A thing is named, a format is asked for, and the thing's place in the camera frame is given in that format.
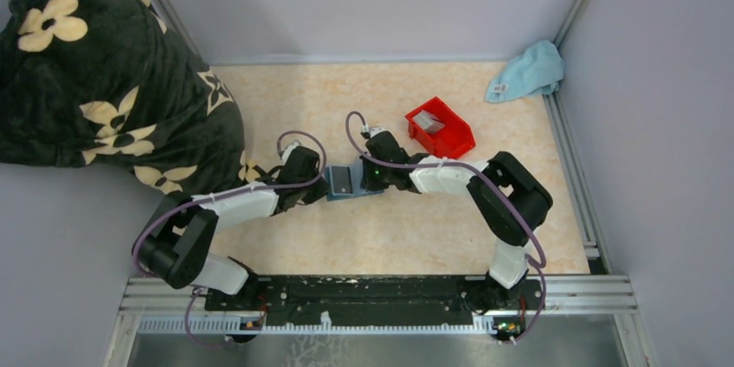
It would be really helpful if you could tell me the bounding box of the red plastic bin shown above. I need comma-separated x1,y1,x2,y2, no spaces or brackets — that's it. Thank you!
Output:
404,96,476,159

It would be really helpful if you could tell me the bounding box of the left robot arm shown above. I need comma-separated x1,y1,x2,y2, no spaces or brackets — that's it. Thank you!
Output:
132,143,328,310

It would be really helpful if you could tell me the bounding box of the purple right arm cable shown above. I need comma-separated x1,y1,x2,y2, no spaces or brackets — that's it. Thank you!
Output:
344,111,549,345

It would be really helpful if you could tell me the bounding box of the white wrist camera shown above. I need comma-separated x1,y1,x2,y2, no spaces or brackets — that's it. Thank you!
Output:
280,140,302,163
365,126,386,139

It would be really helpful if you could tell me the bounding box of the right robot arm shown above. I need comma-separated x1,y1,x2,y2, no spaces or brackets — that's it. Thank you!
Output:
361,127,553,308

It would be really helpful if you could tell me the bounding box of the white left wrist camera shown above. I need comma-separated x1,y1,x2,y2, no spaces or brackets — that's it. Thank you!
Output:
280,140,302,163

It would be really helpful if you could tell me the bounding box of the light blue cloth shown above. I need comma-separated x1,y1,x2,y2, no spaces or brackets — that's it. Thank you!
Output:
485,40,565,104

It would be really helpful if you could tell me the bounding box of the teal card holder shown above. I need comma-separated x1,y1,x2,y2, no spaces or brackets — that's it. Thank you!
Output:
325,157,384,202

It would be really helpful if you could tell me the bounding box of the silver credit cards stack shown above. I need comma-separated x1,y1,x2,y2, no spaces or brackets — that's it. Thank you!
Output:
413,110,445,134

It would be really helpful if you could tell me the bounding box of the black floral blanket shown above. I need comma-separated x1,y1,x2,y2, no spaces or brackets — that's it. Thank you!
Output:
1,0,259,194

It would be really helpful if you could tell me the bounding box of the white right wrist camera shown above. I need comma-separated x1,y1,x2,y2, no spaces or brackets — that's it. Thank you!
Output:
365,126,386,139

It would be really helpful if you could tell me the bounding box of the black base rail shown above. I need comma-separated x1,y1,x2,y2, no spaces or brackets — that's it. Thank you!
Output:
204,274,543,336

